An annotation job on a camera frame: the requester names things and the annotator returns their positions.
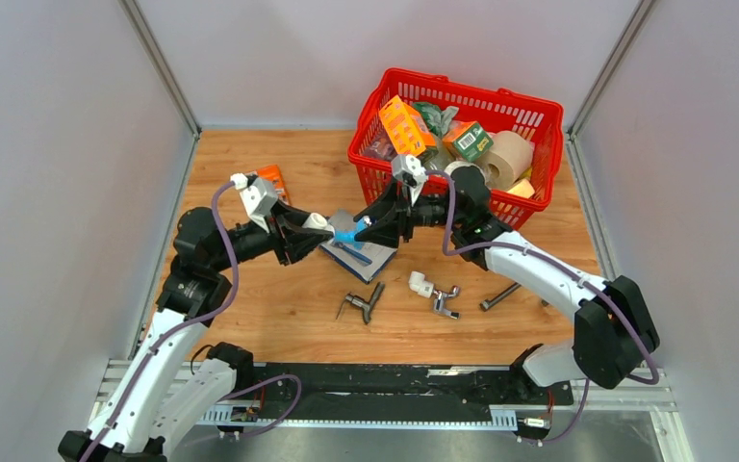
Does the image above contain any blue plastic water faucet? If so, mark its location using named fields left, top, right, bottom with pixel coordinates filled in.
left=332, top=217, right=372, bottom=250

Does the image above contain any beige toilet paper roll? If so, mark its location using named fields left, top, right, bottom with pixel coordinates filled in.
left=474, top=131, right=534, bottom=191

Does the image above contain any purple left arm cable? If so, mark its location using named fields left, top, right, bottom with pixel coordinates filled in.
left=79, top=180, right=304, bottom=462

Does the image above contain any green plastic bag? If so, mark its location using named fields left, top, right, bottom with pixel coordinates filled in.
left=412, top=101, right=459, bottom=138

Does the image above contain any dark metal faucet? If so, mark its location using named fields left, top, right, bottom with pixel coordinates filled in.
left=335, top=282, right=386, bottom=325
left=479, top=283, right=522, bottom=312

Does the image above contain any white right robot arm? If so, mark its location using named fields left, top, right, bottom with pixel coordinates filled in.
left=354, top=167, right=660, bottom=403

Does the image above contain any orange carton box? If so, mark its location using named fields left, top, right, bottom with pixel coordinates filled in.
left=377, top=95, right=438, bottom=159

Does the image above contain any red plastic shopping basket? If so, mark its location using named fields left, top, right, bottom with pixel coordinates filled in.
left=347, top=68, right=563, bottom=259

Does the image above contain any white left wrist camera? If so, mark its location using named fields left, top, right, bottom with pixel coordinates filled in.
left=230, top=173, right=279, bottom=232

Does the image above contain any blue grey razor box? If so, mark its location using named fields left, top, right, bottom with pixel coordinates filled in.
left=319, top=209, right=397, bottom=284

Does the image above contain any dark metal faucet right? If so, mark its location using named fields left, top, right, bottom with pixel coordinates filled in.
left=479, top=283, right=522, bottom=312

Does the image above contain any green small box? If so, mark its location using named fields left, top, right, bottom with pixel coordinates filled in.
left=442, top=121, right=494, bottom=163

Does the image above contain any white pipe elbow second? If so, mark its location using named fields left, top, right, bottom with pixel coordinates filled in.
left=408, top=271, right=434, bottom=298

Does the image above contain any orange blister pack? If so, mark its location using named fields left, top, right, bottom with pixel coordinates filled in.
left=247, top=164, right=292, bottom=205

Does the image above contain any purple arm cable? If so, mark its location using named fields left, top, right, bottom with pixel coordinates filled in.
left=79, top=180, right=304, bottom=462
left=425, top=168, right=662, bottom=446

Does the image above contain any white wrapped roll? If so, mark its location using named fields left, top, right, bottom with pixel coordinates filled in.
left=444, top=160, right=487, bottom=181

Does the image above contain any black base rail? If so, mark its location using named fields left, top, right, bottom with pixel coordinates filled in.
left=235, top=363, right=573, bottom=423

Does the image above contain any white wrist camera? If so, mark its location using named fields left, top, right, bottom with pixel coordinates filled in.
left=230, top=173, right=279, bottom=232
left=391, top=154, right=428, bottom=205

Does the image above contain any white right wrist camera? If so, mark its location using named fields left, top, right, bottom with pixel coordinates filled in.
left=391, top=154, right=428, bottom=205

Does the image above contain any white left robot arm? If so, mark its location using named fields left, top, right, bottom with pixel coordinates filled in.
left=58, top=203, right=334, bottom=461

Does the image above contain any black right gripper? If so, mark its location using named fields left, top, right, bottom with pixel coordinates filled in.
left=355, top=174, right=465, bottom=246

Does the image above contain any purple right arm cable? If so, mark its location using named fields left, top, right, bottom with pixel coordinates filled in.
left=425, top=168, right=662, bottom=446

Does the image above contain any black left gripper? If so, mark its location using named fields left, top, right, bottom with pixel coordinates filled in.
left=211, top=198, right=335, bottom=273

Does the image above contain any white plastic pipe elbow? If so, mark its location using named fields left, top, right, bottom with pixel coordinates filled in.
left=302, top=212, right=335, bottom=237

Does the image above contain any yellow sponge block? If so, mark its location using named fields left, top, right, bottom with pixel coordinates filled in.
left=506, top=178, right=535, bottom=198

